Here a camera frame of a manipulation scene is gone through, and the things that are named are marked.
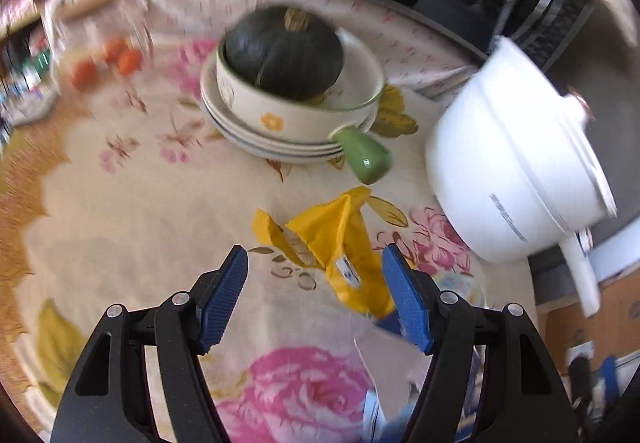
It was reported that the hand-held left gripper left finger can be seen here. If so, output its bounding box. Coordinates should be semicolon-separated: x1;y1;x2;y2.
50;245;249;443

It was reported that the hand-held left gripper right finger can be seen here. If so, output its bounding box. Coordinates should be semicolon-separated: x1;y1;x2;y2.
381;244;583;443

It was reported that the blue milk carton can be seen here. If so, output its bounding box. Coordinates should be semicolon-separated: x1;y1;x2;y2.
352;310;436;443

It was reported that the yellow plastic wrapper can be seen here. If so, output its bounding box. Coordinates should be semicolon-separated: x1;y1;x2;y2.
254;186;397;316

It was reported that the floral tablecloth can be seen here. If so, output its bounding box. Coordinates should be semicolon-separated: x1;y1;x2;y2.
0;0;538;443

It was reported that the white electric cooking pot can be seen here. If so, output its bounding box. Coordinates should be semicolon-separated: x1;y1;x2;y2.
425;36;618;317

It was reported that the brown cardboard box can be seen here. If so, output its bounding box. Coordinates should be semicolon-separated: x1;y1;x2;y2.
535;268;640;376

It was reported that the dark green pumpkin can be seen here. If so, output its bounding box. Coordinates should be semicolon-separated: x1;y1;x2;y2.
224;6;345;101

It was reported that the small orange fruit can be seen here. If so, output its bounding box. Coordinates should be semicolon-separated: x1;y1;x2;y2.
71;60;98;89
119;49;144;75
103;37;128;61

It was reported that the black chair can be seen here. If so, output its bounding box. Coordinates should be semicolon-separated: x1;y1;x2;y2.
412;0;503;56

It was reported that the black mesh basket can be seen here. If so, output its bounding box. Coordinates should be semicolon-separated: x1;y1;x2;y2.
500;0;598;71

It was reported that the cream pot with green handle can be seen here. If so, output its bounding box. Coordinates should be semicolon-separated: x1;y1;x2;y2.
215;28;391;185

